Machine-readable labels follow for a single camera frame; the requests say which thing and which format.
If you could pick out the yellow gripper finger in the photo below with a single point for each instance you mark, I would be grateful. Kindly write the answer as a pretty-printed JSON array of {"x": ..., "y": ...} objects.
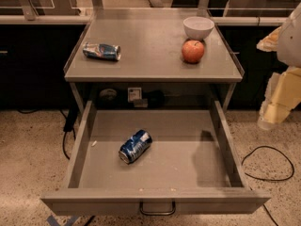
[
  {"x": 270, "y": 42},
  {"x": 282, "y": 95}
]

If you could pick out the blue pepsi can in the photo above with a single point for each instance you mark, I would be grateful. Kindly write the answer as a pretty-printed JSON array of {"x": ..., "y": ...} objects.
[{"x": 135, "y": 146}]

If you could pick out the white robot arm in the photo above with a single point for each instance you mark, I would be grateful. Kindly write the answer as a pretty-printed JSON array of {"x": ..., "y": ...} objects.
[{"x": 289, "y": 40}]

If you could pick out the grey open drawer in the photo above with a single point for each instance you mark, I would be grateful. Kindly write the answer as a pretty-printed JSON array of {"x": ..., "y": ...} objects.
[{"x": 192, "y": 161}]

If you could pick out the grey cabinet counter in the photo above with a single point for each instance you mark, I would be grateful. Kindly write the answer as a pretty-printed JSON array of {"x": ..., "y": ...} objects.
[{"x": 151, "y": 42}]

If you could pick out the crushed blue can on counter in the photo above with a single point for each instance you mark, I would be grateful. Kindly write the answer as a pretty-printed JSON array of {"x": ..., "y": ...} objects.
[{"x": 102, "y": 51}]

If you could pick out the white bowl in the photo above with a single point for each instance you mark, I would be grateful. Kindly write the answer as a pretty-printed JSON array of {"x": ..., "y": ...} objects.
[{"x": 198, "y": 28}]

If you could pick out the red apple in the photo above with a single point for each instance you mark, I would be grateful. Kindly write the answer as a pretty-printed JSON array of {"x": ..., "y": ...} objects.
[{"x": 192, "y": 51}]

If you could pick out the white label tag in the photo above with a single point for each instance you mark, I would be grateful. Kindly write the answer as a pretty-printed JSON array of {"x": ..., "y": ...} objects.
[{"x": 134, "y": 94}]

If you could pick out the blue tape on floor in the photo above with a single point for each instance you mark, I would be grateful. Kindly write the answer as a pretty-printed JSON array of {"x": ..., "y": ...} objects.
[{"x": 53, "y": 221}]

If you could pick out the metal drawer handle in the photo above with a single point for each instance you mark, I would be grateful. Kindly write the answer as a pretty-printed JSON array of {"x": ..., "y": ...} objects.
[{"x": 157, "y": 208}]

